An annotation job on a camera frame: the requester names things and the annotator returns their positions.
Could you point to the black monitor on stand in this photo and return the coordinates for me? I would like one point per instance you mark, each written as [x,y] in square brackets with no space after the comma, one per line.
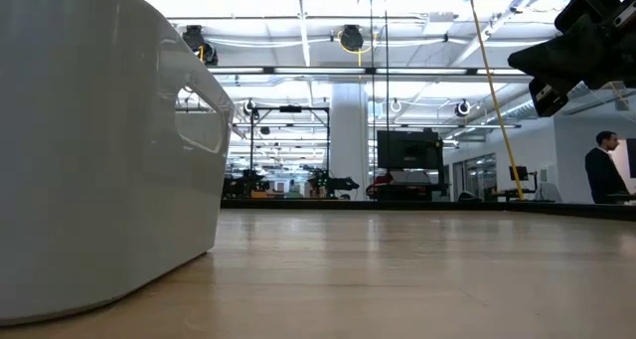
[410,150]

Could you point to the person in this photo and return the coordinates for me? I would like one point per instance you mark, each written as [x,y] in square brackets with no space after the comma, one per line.
[602,175]

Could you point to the black metal table frame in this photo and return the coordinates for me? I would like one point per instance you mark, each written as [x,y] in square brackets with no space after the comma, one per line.
[422,205]

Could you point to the white plastic basket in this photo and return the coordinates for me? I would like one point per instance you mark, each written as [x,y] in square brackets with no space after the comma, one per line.
[99,180]

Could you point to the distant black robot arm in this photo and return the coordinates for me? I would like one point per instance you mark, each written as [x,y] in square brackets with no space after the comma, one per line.
[243,185]
[333,183]

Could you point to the distant black rig frame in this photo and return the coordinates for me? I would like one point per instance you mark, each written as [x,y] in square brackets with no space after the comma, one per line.
[290,109]

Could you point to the small desk monitor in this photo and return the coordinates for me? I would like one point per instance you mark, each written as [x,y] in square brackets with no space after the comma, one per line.
[519,172]

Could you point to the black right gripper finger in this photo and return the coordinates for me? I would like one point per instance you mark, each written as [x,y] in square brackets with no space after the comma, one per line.
[551,56]

